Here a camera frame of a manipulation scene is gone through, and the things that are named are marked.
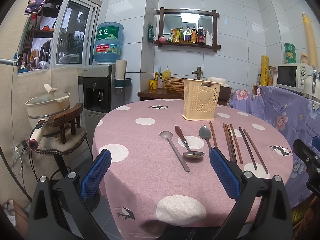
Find black gold-band chopstick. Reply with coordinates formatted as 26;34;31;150
227;125;237;163

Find wooden handled steel spoon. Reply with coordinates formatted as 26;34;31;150
175;126;205;159

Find purple floral cloth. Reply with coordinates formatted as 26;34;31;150
228;86;319;207

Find dark wooden chair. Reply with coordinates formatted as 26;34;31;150
28;103;87;177

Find white microwave oven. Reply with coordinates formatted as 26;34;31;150
276;63;313;93

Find green stacked cups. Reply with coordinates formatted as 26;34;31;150
284;43;297;63

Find cream cooking pot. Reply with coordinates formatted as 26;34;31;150
25;84;70;134

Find pink polka dot tablecloth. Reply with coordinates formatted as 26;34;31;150
93;100;293;239

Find yellow roll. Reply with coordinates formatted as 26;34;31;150
260;55;269;86

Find tall yellow rolled mat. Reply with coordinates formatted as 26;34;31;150
302;12;318;70

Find white brown rice cooker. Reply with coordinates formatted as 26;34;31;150
207;77;232;106

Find water dispenser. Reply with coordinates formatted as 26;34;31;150
83;63;125;145

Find cream plastic utensil holder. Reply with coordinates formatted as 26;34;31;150
182;79;221;120

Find bronze faucet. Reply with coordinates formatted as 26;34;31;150
192;66;202;80

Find dark wooden counter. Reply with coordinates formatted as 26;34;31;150
137;87;232;106

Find woven basin sink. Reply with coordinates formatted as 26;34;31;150
164;77;184;94

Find yellow mug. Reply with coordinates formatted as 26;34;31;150
149;79;158;90

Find dark soy sauce bottle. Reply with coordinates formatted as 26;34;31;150
197;25;206;45

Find orange label bottle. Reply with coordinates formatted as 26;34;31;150
191;26;197;43

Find yellow soap bottle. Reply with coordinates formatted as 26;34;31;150
162;65;171;89

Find blue water jug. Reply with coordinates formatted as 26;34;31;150
93;22;124;63

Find purple label bottle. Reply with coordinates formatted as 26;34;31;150
184;25;191;43

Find yellow snack bag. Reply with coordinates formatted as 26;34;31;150
167;28;180;43

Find window with frame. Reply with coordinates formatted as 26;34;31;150
16;0;101;74

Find wooden framed wall shelf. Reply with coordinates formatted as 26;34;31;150
156;7;221;52

